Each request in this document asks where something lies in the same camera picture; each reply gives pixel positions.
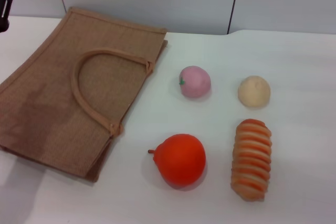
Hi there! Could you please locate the pink peach bun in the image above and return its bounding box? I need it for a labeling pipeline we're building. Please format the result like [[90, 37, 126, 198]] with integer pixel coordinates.
[[178, 66, 212, 99]]

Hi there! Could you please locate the orange red pear toy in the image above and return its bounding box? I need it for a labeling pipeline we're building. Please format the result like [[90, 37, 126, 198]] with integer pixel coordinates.
[[148, 133, 207, 190]]

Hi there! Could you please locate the brown jute handbag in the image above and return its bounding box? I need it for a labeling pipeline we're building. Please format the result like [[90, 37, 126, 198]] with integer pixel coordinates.
[[0, 6, 169, 183]]

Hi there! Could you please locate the beige round egg yolk pastry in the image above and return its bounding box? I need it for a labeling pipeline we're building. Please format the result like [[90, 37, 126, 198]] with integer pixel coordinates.
[[238, 75, 271, 109]]

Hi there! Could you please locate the striped long bread loaf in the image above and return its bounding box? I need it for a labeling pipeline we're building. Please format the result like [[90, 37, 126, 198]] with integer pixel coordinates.
[[230, 118, 273, 202]]

